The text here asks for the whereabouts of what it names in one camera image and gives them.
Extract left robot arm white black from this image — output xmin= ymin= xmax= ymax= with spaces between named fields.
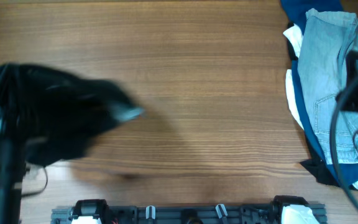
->
xmin=0 ymin=64 xmax=25 ymax=224

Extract black shorts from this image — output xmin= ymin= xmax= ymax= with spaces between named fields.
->
xmin=0 ymin=63 xmax=144 ymax=167

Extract black garment under pile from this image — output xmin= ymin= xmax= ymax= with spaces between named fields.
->
xmin=286 ymin=21 xmax=358 ymax=190

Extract light blue denim jeans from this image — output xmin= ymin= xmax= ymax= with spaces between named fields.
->
xmin=298 ymin=9 xmax=358 ymax=164

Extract white garment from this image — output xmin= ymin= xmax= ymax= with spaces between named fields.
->
xmin=283 ymin=24 xmax=358 ymax=190

